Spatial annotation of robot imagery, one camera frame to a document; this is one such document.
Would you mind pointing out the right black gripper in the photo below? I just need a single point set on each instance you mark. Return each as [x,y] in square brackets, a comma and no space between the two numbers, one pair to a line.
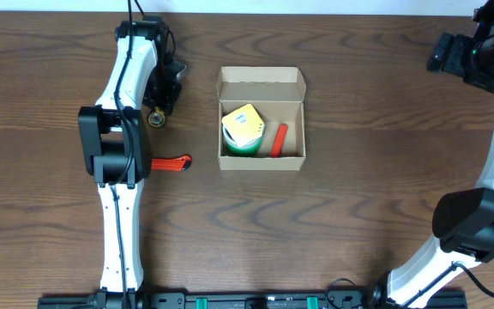
[454,61]

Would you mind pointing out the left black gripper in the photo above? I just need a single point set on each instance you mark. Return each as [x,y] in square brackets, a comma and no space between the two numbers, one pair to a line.
[169,99]

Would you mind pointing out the black yellow correction tape dispenser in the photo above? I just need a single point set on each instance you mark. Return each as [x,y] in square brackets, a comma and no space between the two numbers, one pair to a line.
[156,118]

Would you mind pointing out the yellow sticky note pad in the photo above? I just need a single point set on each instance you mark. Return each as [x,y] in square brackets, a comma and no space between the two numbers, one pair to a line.
[244,124]

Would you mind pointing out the green tape roll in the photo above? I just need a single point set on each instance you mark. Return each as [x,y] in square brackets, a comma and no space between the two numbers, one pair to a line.
[249,149]

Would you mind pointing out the white tape roll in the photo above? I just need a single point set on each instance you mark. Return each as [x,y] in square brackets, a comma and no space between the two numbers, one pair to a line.
[227,136]

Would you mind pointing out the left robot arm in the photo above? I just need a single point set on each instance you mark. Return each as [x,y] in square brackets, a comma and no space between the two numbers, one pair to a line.
[142,90]

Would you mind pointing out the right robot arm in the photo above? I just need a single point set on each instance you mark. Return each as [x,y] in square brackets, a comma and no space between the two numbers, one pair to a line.
[462,236]

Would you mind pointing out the long red utility knife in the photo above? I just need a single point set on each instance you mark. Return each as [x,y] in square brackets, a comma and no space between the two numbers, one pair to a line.
[177,164]

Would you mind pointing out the open cardboard box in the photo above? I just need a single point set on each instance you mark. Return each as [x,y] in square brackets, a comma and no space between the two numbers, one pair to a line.
[277,93]

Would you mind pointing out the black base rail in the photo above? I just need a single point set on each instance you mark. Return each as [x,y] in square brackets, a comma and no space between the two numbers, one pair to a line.
[342,298]

